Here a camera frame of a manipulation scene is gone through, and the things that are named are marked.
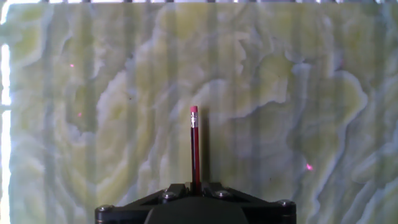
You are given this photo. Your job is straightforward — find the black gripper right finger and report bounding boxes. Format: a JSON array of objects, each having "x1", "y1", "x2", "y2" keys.
[{"x1": 201, "y1": 182, "x2": 297, "y2": 224}]

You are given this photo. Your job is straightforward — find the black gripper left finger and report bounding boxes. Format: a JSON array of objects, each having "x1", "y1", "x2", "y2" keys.
[{"x1": 95, "y1": 182, "x2": 194, "y2": 224}]

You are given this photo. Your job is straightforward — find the red black pencil with eraser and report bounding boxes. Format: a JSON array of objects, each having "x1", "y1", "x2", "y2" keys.
[{"x1": 189, "y1": 105, "x2": 201, "y2": 196}]

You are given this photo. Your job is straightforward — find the green marble pattern mat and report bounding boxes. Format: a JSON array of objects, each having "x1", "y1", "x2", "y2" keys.
[{"x1": 0, "y1": 1, "x2": 398, "y2": 224}]

